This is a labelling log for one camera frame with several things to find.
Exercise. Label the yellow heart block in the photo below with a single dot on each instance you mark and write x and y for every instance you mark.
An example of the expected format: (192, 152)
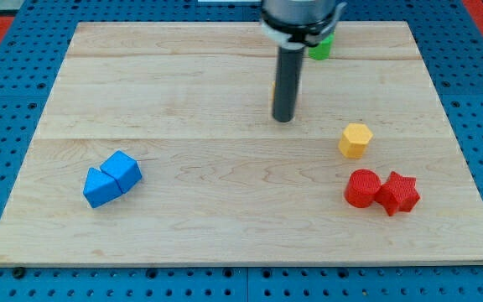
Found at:
(273, 90)

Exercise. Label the grey robot arm flange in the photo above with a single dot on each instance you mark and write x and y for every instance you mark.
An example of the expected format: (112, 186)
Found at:
(294, 24)

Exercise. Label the wooden board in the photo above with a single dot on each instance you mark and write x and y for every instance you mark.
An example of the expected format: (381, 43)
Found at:
(223, 183)

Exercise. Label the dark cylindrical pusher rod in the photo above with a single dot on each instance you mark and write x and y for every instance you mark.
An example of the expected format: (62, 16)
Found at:
(287, 78)

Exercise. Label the yellow hexagon block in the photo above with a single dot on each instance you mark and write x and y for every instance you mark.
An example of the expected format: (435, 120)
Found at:
(354, 140)

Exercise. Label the blue cube block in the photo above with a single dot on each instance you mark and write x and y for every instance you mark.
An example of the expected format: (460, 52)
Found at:
(123, 169)

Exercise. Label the red cylinder block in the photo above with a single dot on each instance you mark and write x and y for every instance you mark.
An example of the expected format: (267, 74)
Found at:
(362, 187)

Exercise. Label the green cylinder block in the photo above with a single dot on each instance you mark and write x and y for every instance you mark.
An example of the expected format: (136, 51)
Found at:
(322, 50)

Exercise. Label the blue triangle block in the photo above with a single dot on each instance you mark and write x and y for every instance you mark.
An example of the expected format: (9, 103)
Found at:
(100, 188)

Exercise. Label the red star block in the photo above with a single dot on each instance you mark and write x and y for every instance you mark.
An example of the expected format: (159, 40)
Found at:
(398, 193)

